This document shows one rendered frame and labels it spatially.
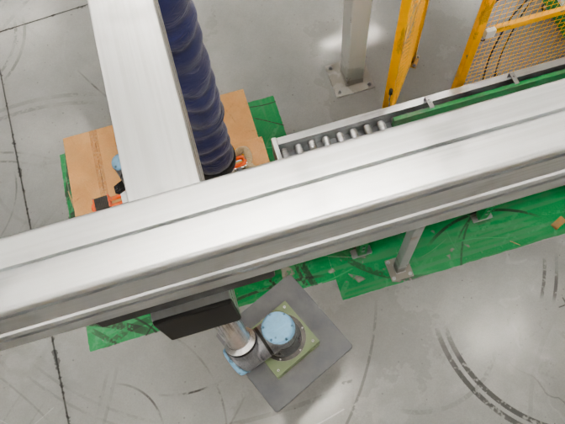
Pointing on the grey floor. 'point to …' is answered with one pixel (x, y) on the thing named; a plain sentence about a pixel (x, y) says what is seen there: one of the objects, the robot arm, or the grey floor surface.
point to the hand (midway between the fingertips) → (139, 194)
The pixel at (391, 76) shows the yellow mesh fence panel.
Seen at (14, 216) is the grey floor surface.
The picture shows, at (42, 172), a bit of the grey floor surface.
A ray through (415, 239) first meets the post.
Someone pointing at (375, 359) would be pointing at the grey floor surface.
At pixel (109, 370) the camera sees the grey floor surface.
